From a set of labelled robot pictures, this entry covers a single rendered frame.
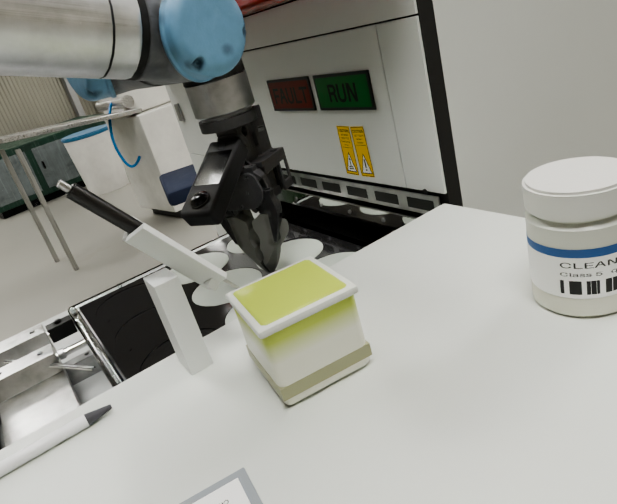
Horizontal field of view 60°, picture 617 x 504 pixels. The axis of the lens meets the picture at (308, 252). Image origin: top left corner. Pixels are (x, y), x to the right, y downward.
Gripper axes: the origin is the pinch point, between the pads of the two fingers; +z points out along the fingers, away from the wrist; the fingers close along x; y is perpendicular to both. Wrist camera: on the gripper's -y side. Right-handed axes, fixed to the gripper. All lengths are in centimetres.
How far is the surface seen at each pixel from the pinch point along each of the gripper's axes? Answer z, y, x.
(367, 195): -3.9, 12.3, -11.4
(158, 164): 45, 248, 244
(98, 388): 9.6, -15.6, 21.9
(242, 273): 1.7, 1.3, 5.2
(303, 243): 1.7, 9.9, -0.7
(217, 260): 1.7, 5.6, 12.4
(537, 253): -9.5, -17.0, -35.0
